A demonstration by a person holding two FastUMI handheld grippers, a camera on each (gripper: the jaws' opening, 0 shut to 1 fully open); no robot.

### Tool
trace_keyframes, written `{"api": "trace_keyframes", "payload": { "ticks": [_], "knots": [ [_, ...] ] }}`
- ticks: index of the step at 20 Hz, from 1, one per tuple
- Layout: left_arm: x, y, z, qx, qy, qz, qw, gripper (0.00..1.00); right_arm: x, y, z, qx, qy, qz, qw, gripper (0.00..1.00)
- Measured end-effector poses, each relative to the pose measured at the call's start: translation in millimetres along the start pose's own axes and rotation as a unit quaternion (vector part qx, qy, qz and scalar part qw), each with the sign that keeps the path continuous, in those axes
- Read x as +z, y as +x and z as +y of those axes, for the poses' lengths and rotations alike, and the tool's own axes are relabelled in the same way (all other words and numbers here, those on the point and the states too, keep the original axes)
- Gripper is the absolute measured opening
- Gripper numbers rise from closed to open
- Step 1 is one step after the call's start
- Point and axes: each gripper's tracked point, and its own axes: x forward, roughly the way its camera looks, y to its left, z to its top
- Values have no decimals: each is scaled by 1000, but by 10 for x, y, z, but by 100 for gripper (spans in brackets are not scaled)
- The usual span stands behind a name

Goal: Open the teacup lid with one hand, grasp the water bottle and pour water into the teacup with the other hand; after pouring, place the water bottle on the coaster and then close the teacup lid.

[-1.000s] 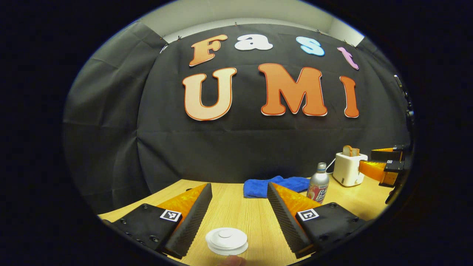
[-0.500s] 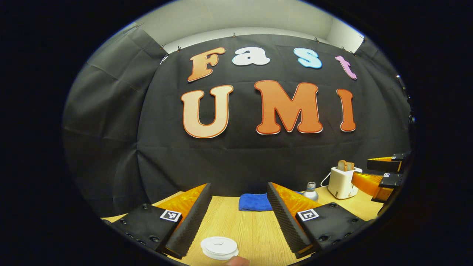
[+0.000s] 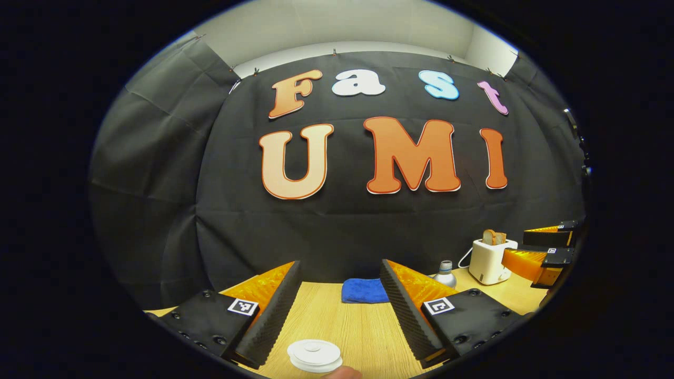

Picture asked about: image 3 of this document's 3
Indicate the white teacup lid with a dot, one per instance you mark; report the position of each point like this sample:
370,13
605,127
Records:
313,350

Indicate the bread slice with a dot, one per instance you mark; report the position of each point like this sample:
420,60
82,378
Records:
489,237
501,238

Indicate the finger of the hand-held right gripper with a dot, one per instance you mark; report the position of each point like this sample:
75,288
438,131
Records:
553,235
537,260

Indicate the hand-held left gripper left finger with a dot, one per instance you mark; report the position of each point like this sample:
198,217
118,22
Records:
274,321

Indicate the silver water bottle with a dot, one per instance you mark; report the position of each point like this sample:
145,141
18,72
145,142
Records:
445,276

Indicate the blue towel cloth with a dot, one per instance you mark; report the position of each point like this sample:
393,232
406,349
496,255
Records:
364,291

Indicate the white toaster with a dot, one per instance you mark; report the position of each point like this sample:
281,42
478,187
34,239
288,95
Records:
489,260

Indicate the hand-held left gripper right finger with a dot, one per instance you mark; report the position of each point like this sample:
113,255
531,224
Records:
408,321

